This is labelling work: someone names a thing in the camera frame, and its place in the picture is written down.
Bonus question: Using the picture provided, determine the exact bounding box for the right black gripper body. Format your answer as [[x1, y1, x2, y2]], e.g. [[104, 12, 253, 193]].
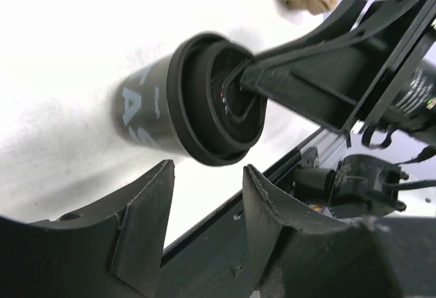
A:
[[345, 0, 435, 134]]

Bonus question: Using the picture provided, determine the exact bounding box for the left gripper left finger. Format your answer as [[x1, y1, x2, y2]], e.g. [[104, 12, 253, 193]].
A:
[[1, 160, 174, 297]]

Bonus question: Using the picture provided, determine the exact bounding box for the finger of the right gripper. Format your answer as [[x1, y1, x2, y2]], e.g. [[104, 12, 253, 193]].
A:
[[240, 0, 430, 132], [255, 0, 368, 61]]

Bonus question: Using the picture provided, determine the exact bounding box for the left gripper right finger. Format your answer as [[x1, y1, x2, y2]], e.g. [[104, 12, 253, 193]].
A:
[[243, 166, 435, 297]]

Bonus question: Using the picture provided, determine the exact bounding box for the black cup lid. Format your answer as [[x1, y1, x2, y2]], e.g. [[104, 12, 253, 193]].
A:
[[166, 33, 266, 166]]

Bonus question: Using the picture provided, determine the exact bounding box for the black coffee cup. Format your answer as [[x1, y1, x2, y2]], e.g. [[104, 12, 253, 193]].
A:
[[113, 55, 177, 151]]

